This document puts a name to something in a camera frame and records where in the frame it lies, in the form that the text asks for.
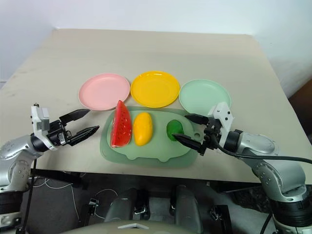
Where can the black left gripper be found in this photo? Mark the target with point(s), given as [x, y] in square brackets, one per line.
[57, 132]

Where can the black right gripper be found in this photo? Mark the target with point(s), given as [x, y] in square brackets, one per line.
[210, 136]

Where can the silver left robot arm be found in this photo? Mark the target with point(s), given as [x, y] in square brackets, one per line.
[17, 148]

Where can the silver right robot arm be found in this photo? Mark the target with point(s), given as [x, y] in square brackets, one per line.
[275, 165]

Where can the green round fruit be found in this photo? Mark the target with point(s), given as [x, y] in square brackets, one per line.
[174, 127]

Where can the light green round plate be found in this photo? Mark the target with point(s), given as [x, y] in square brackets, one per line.
[204, 96]

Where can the pink round plate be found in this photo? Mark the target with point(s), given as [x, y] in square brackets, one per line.
[103, 92]

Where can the yellow round plate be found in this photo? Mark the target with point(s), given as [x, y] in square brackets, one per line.
[155, 89]

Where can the red watermelon slice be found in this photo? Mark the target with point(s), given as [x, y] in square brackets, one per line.
[122, 126]

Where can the translucent green cutting board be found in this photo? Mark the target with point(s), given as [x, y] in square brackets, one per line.
[156, 152]

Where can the yellow mango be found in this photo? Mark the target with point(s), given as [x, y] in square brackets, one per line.
[143, 129]

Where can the dark grey rounded shape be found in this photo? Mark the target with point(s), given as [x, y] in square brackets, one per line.
[186, 207]
[126, 204]

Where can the grey robot torso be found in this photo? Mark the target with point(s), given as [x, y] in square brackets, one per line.
[131, 227]

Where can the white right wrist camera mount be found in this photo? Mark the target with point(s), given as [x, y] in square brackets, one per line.
[223, 117]

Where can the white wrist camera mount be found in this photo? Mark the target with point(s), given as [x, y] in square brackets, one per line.
[223, 117]
[40, 122]

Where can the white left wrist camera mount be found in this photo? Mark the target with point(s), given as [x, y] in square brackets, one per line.
[40, 122]

